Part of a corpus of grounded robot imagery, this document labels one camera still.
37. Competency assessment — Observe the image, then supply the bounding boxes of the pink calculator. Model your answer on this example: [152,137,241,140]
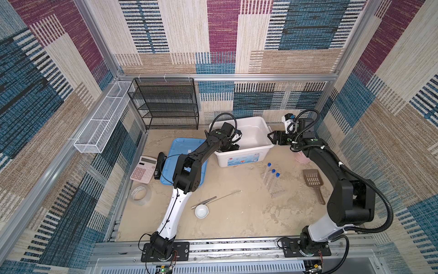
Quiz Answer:
[130,156,157,184]

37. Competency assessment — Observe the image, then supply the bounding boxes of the white mesh wall basket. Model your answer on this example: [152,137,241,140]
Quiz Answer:
[74,81,131,154]

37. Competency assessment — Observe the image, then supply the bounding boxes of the black metal tongs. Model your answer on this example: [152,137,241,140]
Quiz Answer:
[191,196,217,210]

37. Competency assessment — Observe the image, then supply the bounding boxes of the white ceramic mortar bowl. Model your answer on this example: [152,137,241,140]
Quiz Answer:
[195,204,209,219]

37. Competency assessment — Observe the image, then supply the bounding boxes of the test tube blue cap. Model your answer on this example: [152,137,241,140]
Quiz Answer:
[269,172,280,195]
[262,162,271,182]
[266,169,276,191]

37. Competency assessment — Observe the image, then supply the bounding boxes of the pink metal pen bucket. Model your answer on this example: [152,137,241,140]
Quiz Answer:
[295,151,311,164]

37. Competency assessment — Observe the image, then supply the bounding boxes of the black wire shelf rack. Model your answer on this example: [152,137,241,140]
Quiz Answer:
[128,78,200,130]

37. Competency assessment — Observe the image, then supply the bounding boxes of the black stapler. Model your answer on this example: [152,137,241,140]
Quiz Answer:
[154,152,167,180]

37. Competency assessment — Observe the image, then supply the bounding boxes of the blue plastic bin lid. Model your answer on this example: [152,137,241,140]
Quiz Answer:
[160,138,205,186]

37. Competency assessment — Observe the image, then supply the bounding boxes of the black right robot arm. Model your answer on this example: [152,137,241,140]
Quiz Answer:
[268,119,394,256]

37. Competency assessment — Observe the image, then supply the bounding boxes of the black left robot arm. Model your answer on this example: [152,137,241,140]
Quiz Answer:
[150,122,239,259]

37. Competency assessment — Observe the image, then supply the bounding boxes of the white plastic storage bin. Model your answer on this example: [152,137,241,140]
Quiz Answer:
[214,116,274,168]

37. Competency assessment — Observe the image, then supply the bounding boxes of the brown plastic scoop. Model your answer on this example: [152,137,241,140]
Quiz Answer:
[302,169,326,205]

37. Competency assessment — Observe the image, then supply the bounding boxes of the clear acrylic test tube rack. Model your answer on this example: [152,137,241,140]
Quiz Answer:
[263,169,285,199]

